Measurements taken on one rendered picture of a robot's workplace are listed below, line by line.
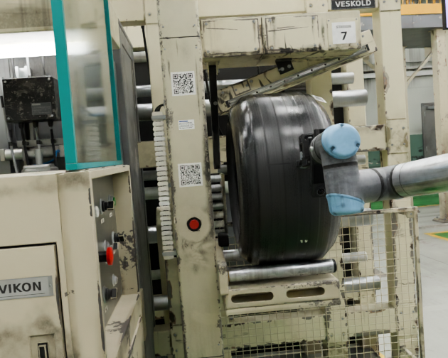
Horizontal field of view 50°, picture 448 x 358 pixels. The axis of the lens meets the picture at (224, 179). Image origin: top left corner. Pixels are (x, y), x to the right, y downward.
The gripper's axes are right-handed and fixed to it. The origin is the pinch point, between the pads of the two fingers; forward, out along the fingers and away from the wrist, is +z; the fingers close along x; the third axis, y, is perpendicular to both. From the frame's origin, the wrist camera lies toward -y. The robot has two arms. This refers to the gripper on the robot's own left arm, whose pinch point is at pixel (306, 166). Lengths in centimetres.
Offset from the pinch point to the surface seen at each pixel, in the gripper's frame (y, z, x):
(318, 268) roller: -30.6, 17.9, -5.2
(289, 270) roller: -30.4, 17.9, 4.0
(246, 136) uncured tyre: 10.8, 6.2, 15.3
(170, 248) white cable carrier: -21, 25, 41
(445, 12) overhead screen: 164, 307, -223
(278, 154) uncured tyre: 4.2, 2.1, 7.2
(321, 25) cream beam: 56, 42, -21
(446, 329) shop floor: -101, 188, -129
